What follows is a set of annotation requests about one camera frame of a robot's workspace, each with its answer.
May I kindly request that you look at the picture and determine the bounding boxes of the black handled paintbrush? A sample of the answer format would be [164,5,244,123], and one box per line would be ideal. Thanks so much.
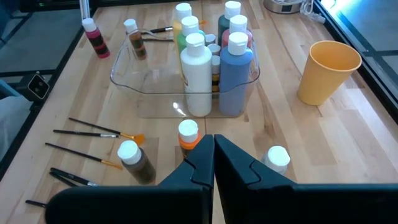
[49,167,100,187]
[49,171,79,188]
[24,200,47,208]

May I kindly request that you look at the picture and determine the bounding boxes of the large green paint bottle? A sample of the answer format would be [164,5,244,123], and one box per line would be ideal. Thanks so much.
[176,15,206,57]

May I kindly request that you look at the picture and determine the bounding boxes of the small yellow paint bottle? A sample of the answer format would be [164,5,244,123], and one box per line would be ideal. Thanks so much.
[211,55,221,93]

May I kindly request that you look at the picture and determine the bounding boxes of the black brush silver ferrule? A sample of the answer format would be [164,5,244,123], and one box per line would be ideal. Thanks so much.
[148,26,174,34]

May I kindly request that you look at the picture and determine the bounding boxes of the large teal paint bottle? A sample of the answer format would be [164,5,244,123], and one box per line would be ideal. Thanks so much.
[217,0,242,44]

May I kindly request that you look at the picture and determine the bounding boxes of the orange plastic cup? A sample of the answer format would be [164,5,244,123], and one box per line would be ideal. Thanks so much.
[297,40,363,106]

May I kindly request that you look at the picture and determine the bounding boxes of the large pink paint bottle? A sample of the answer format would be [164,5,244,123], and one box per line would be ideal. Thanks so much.
[221,14,253,47]

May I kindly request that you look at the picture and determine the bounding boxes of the large yellow paint bottle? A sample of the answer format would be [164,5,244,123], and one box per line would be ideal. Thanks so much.
[172,2,193,41]

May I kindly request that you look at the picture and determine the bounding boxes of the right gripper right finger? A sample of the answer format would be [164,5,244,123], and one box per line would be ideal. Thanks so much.
[215,134,295,224]

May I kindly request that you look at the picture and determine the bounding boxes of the large white paint bottle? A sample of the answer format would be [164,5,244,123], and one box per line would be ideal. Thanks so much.
[180,32,213,118]

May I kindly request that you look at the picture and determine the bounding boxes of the white pole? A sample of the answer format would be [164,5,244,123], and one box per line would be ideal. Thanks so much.
[79,0,91,19]

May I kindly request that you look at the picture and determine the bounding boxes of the white shade table lamp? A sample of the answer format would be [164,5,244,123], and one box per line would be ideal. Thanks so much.
[262,0,304,15]

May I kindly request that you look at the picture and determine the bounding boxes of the small orange paint bottle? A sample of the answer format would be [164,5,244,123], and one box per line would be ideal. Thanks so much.
[177,119,202,158]

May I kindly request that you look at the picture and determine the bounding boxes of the large blue paint bottle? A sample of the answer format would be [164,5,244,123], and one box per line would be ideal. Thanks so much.
[218,31,254,118]

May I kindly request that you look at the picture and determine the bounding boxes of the clear plastic bin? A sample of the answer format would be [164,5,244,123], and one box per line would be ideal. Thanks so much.
[109,29,261,119]

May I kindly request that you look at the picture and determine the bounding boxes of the small black camera box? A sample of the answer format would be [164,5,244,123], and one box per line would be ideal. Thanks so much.
[27,72,50,100]

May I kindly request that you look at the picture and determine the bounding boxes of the black brush orange bristles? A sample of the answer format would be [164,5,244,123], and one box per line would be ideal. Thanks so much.
[142,36,174,42]

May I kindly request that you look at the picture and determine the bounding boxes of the small grey paint bottle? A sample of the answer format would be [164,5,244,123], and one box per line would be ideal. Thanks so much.
[260,145,292,175]

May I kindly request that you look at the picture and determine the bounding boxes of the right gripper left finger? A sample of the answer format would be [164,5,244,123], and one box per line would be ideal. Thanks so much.
[158,134,215,224]

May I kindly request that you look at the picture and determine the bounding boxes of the clear lamp cord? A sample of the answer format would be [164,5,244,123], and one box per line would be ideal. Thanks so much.
[300,0,326,25]

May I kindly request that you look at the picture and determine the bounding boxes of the short brush silver ferrule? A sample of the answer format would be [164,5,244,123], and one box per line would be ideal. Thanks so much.
[52,129,121,139]

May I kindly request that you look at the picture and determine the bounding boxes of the small dark brown paint bottle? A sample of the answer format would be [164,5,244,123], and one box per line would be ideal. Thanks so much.
[116,139,157,185]

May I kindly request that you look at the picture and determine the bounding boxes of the small magenta paint bottle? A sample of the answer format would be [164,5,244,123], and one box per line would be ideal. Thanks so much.
[81,17,111,59]

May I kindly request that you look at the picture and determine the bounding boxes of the grey blue padded seat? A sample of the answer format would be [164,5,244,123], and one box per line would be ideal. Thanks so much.
[0,79,34,161]

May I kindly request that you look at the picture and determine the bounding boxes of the small pink paint bottle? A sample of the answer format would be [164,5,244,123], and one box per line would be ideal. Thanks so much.
[207,43,221,56]

